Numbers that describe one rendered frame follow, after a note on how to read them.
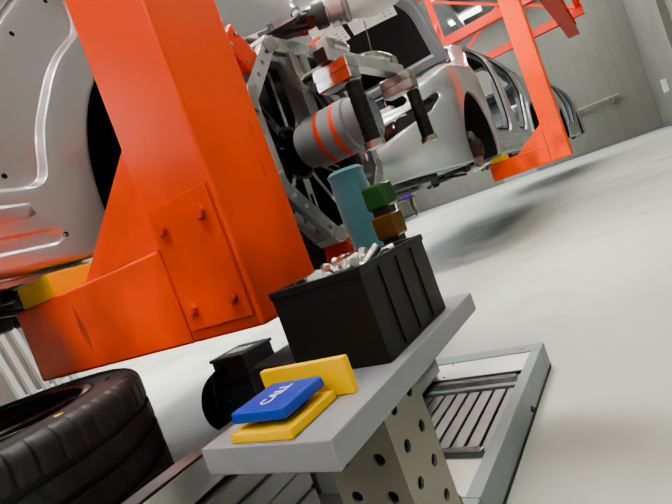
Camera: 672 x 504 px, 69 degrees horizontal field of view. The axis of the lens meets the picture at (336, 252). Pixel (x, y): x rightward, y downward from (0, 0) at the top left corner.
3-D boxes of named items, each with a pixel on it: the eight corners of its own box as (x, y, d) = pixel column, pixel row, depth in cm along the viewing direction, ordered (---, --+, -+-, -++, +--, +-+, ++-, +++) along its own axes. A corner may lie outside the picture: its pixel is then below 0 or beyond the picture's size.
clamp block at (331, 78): (330, 96, 111) (321, 74, 111) (363, 78, 106) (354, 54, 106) (318, 95, 107) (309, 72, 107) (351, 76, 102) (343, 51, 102)
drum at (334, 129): (329, 169, 140) (312, 122, 140) (393, 140, 129) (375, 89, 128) (301, 174, 129) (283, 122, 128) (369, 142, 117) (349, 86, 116)
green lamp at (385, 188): (378, 209, 82) (370, 187, 82) (399, 202, 80) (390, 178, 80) (367, 213, 79) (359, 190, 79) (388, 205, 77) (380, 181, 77)
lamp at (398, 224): (388, 237, 83) (380, 215, 82) (409, 231, 80) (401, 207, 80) (378, 242, 79) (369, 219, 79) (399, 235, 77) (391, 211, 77)
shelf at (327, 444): (385, 328, 87) (379, 312, 86) (477, 309, 77) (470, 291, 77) (209, 476, 51) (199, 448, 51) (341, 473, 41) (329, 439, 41)
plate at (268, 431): (280, 405, 55) (277, 397, 55) (337, 398, 51) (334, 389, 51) (232, 444, 49) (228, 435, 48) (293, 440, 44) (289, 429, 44)
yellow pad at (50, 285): (84, 292, 118) (76, 272, 118) (116, 278, 110) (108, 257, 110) (24, 310, 106) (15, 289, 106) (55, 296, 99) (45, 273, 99)
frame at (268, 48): (384, 223, 158) (325, 61, 156) (401, 217, 154) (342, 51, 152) (283, 265, 113) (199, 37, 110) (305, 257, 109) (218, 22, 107)
